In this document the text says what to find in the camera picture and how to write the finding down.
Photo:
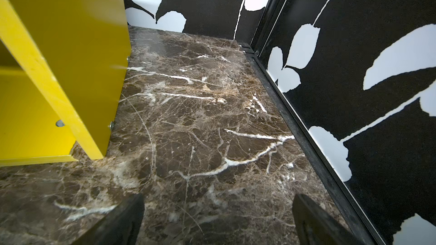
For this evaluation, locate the yellow blue toy shelf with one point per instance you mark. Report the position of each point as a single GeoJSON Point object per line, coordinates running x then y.
{"type": "Point", "coordinates": [63, 63]}

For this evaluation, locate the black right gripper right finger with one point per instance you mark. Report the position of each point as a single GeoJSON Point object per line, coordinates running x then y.
{"type": "Point", "coordinates": [314, 226]}

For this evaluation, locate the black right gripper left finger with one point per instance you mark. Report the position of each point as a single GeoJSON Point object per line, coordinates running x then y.
{"type": "Point", "coordinates": [120, 226]}

